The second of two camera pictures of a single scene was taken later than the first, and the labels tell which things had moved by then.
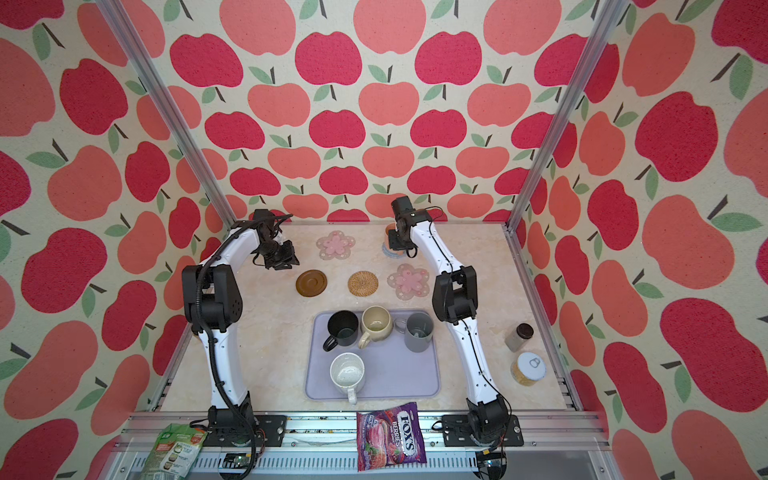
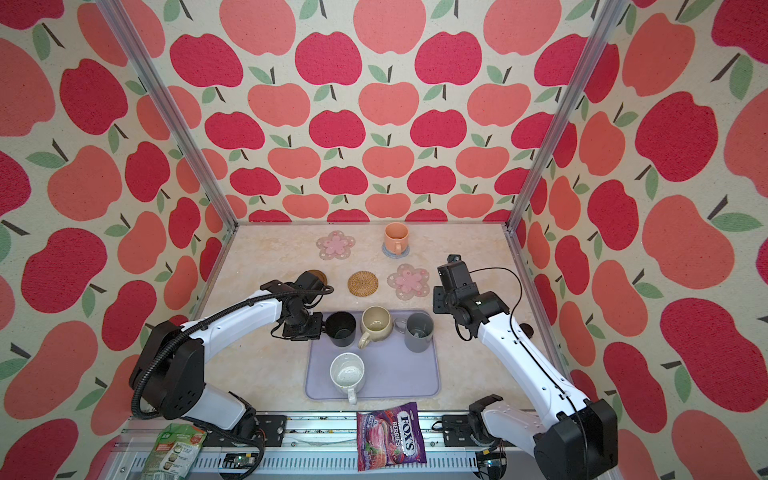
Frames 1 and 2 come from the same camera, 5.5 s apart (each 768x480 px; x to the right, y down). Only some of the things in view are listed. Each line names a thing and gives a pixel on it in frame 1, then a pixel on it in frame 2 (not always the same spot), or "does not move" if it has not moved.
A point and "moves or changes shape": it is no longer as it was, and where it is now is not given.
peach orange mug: x=390 y=227 does not move
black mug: x=343 y=328 moves or changes shape
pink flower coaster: x=336 y=244 does not move
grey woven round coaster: x=391 y=254 does not move
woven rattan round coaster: x=363 y=283 does not move
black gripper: x=264 y=217 → x=308 y=283
